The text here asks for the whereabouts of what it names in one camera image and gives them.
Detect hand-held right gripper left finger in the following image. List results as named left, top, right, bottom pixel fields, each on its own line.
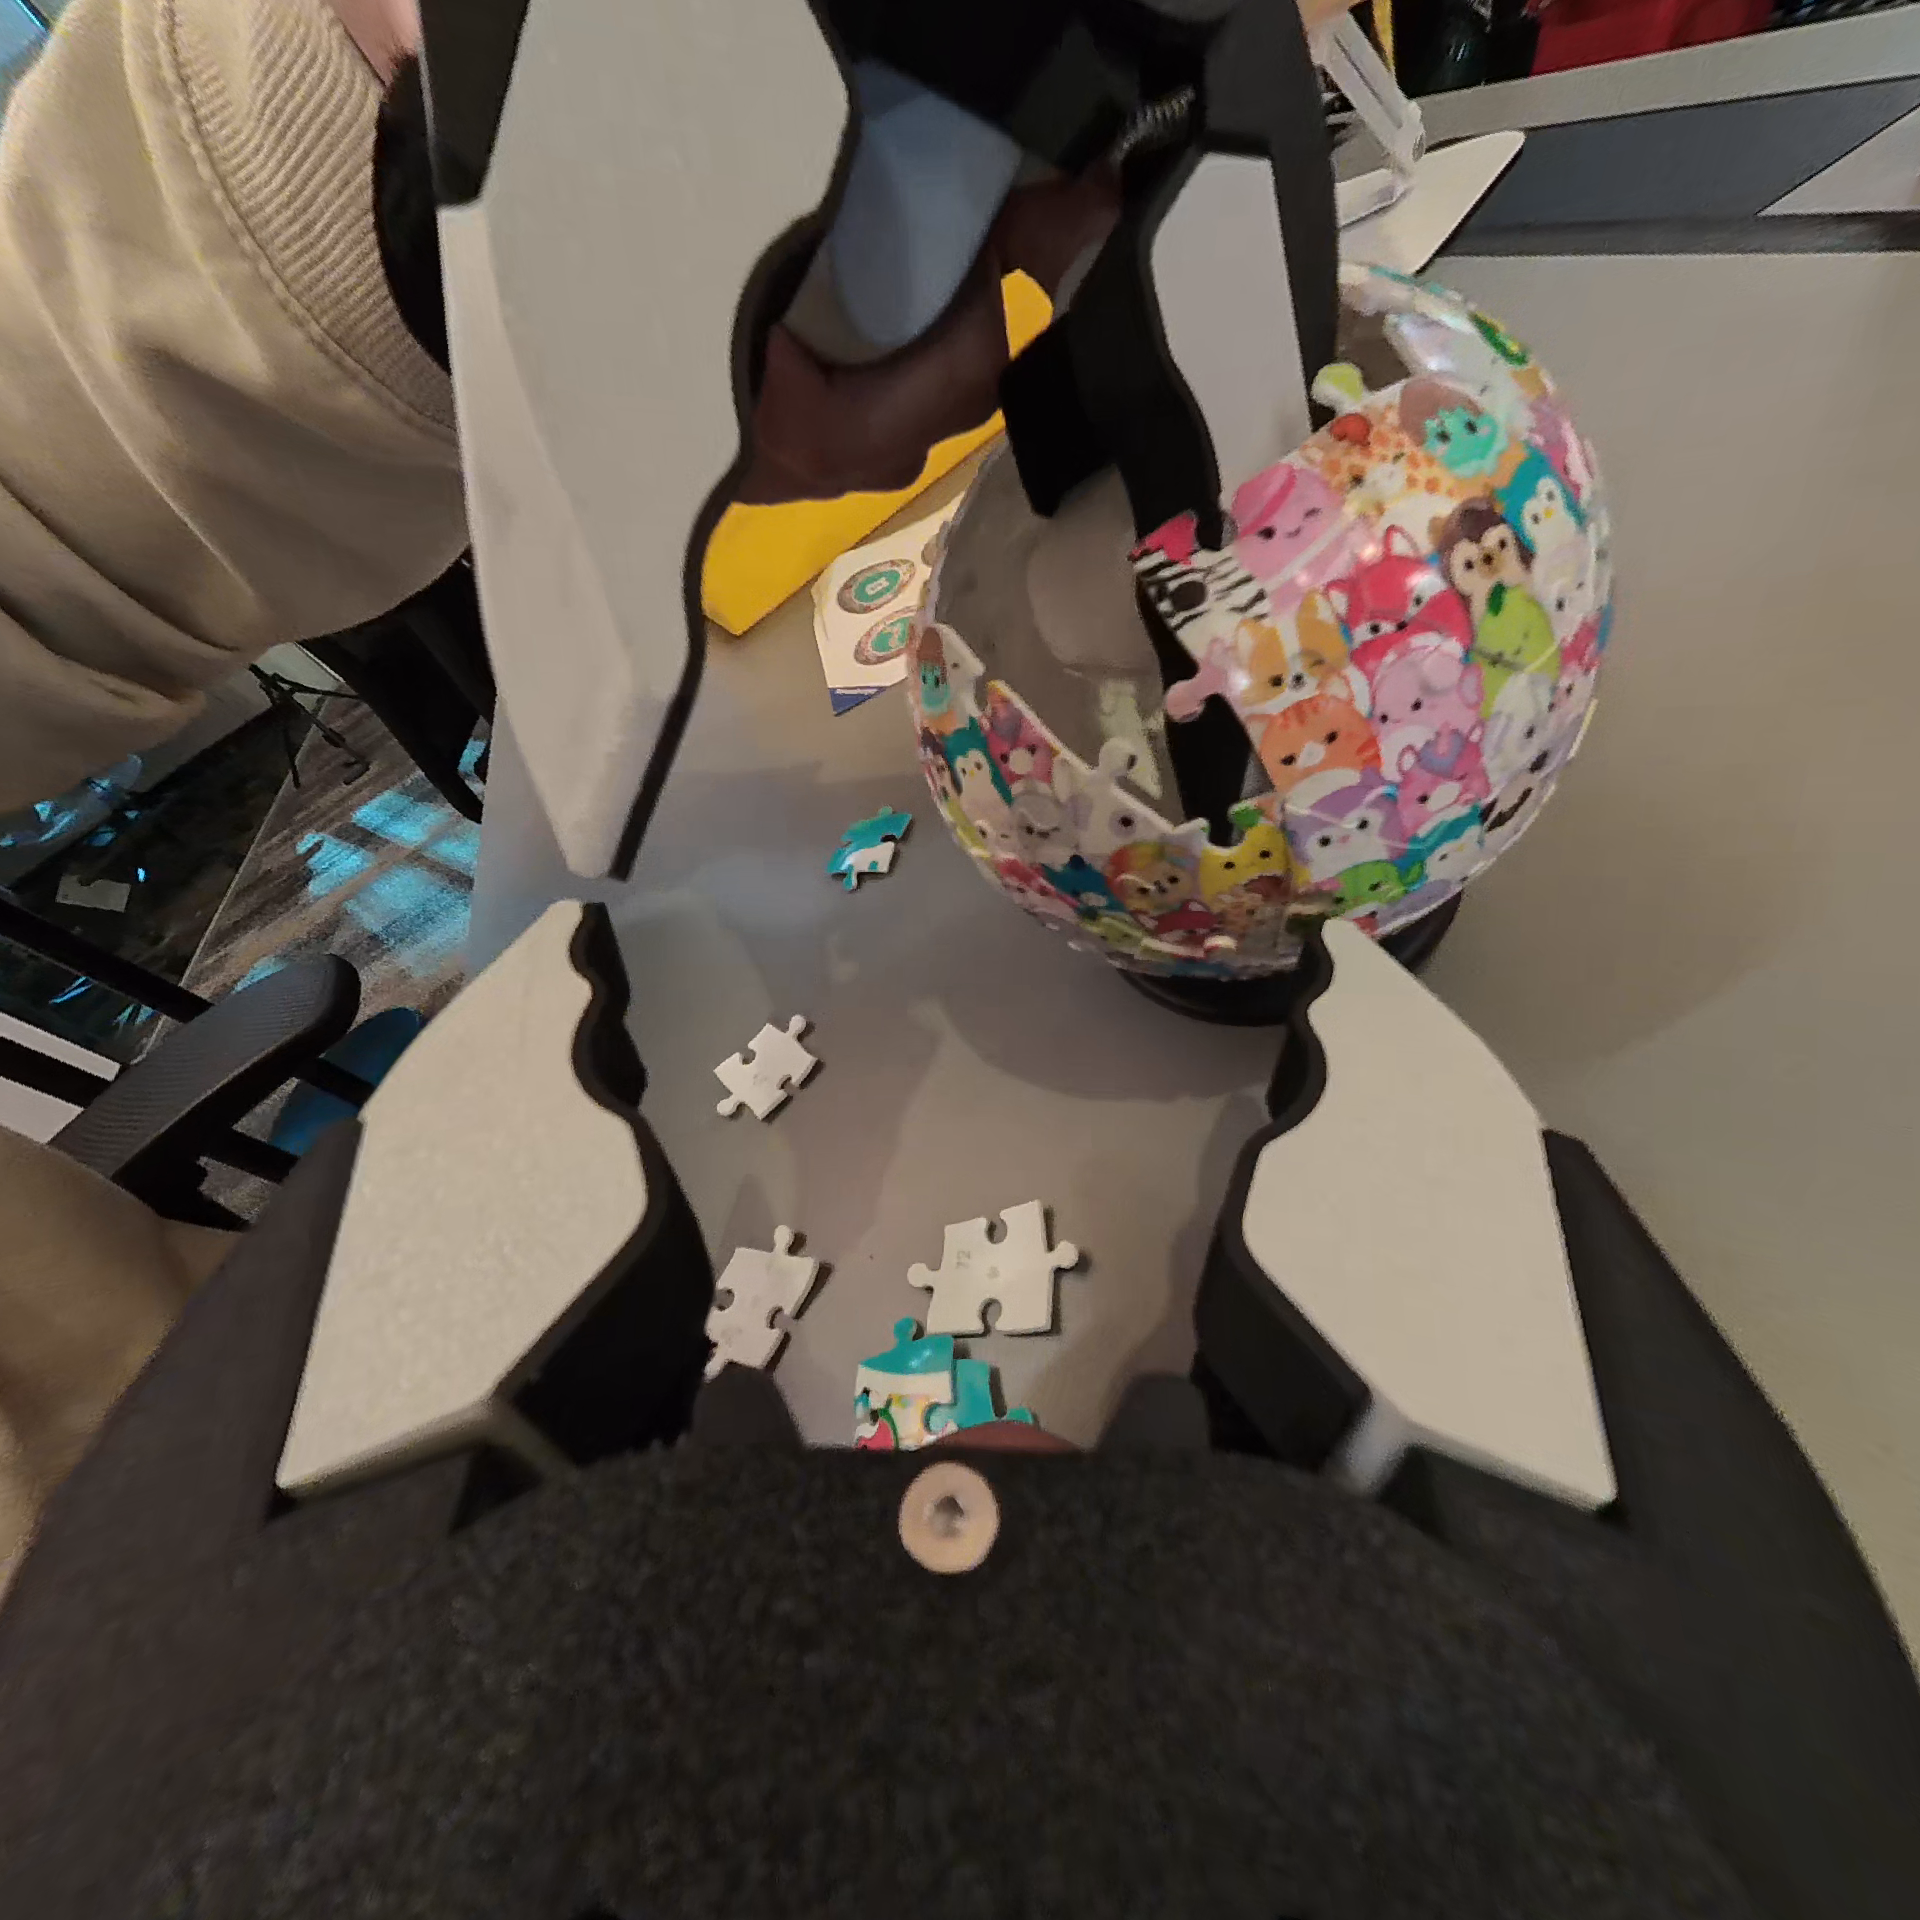
left=274, top=896, right=720, bottom=1501

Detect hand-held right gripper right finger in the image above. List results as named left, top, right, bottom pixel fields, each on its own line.
left=1187, top=914, right=1622, bottom=1509

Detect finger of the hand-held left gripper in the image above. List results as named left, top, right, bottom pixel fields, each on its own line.
left=998, top=131, right=1319, bottom=846
left=433, top=0, right=863, bottom=884

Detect colourful puzzle ball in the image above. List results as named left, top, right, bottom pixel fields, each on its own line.
left=905, top=262, right=1620, bottom=970

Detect person's left forearm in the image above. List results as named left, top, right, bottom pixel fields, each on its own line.
left=0, top=0, right=469, bottom=819

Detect black ball stand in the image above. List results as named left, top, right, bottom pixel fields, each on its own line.
left=1106, top=896, right=1459, bottom=1031

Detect paper sheet with ball pictures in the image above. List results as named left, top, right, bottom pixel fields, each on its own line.
left=809, top=531, right=962, bottom=721

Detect colourful puzzle piece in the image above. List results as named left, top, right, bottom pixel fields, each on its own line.
left=850, top=1314, right=1040, bottom=1452

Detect teal puzzle piece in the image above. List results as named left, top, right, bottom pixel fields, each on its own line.
left=828, top=803, right=916, bottom=894

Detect person's left hand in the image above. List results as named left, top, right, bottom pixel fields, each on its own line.
left=746, top=156, right=1123, bottom=508

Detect yellow plastic bin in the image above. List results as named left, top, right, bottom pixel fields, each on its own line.
left=702, top=265, right=1055, bottom=641

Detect instruction sheet on stand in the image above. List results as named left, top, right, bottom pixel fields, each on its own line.
left=1315, top=0, right=1528, bottom=233

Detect black chair armrest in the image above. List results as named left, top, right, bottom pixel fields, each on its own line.
left=47, top=954, right=366, bottom=1201

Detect person's beige trousers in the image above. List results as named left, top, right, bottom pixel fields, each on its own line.
left=0, top=1123, right=250, bottom=1592

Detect red seat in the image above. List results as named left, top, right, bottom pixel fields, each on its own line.
left=1529, top=0, right=1775, bottom=77

